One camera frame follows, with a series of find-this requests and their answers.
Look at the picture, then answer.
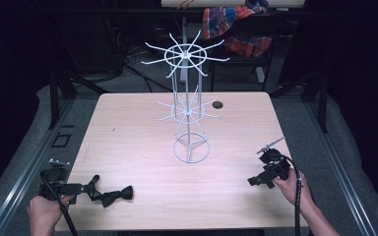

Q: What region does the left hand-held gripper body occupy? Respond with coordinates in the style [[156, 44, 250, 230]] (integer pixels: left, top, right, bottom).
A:
[[38, 158, 84, 206]]

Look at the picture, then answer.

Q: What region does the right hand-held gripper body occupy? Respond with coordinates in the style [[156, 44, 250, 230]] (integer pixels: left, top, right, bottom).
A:
[[256, 136, 291, 185]]

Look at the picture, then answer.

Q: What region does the black bow tie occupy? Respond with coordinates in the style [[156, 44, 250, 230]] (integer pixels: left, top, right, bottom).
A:
[[87, 174, 135, 208]]

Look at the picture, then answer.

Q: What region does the person's right hand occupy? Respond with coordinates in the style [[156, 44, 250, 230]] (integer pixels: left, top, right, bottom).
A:
[[273, 169, 313, 210]]

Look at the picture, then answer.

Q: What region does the person's left hand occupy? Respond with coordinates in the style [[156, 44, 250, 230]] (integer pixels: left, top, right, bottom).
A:
[[27, 194, 77, 236]]

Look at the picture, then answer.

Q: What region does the wooden table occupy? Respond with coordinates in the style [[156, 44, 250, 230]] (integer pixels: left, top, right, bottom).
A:
[[54, 90, 309, 232]]

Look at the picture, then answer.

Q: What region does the black metal chair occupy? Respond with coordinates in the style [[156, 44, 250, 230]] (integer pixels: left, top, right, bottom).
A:
[[208, 13, 284, 92]]

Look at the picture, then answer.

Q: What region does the plaid cloth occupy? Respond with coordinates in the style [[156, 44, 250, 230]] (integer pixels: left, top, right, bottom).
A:
[[202, 0, 274, 59]]

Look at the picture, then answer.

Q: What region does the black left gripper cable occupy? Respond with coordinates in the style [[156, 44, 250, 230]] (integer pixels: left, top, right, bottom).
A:
[[39, 170, 80, 236]]

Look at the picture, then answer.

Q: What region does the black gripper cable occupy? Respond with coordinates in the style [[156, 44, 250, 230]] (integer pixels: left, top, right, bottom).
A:
[[39, 170, 80, 236], [275, 152, 303, 236]]

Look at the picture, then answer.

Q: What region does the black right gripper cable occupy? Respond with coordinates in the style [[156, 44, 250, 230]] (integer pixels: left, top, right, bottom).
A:
[[275, 152, 303, 236]]

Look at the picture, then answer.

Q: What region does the aluminium floor rail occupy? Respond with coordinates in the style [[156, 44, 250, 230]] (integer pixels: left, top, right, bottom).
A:
[[303, 96, 378, 236], [0, 97, 77, 236]]

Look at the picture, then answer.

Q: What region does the black frame leg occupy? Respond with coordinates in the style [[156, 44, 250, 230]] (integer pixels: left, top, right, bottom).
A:
[[47, 67, 107, 131], [269, 70, 330, 134]]

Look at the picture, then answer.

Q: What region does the white wire hook rack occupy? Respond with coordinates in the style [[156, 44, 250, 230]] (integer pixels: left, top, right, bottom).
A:
[[140, 29, 231, 164]]

